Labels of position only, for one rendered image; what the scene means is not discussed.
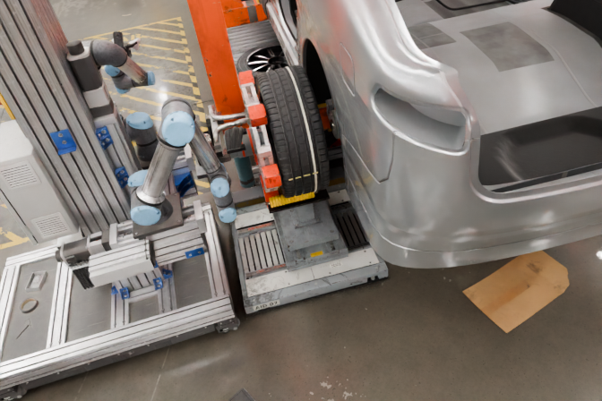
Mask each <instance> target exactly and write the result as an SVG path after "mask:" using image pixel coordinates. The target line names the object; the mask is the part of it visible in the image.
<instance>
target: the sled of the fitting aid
mask: <svg viewBox="0 0 602 401"><path fill-rule="evenodd" d="M325 202H326V205H327V207H328V210H329V211H330V214H331V218H332V220H333V223H334V225H335V227H336V229H337V232H338V234H339V239H336V240H332V241H329V242H325V243H319V244H316V245H312V246H308V247H305V248H301V249H297V250H294V251H290V252H289V251H288V247H287V243H286V240H285V236H284V233H283V230H282V226H281V223H280V218H279V214H278V212H274V213H272V214H273V217H274V221H275V225H276V227H277V231H278V235H279V240H280V244H281V248H282V251H283V254H284V258H285V262H286V265H287V268H288V272H290V271H294V270H298V269H304V268H308V267H311V266H314V265H318V264H322V263H325V262H329V261H332V260H338V259H342V258H346V257H348V247H347V245H346V243H345V241H344V238H343V236H342V233H341V231H340V228H339V226H338V223H337V221H336V218H335V217H334V214H333V212H332V209H331V206H330V203H329V202H328V200H325Z"/></svg>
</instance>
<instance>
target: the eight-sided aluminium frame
mask: <svg viewBox="0 0 602 401"><path fill-rule="evenodd" d="M241 90H242V93H243V95H242V97H243V98H244V99H245V105H246V109H247V110H248V108H247V107H249V106H253V105H258V104H260V101H259V100H258V98H257V95H256V92H255V87H254V84H253V83H252V82H251V83H247V84H243V85H241ZM248 93H249V94H248ZM251 97H253V98H254V102H253V103H250V101H249V98H251ZM251 127H252V125H251V124H249V128H251ZM261 128H262V135H263V138H264V142H265V144H263V145H260V141H259V137H258V133H257V130H256V127H252V129H253V133H254V139H255V143H256V149H257V154H256V156H257V159H258V160H257V161H258V166H259V169H260V171H261V174H262V167H263V166H269V165H273V159H272V152H271V145H270V143H269V140H268V136H267V132H266V128H265V124H264V125H261ZM263 158H265V159H263ZM262 180H263V183H264V190H265V192H266V193H267V192H274V191H277V190H278V188H279V187H274V188H270V189H267V188H266V186H265V182H264V179H263V174H262Z"/></svg>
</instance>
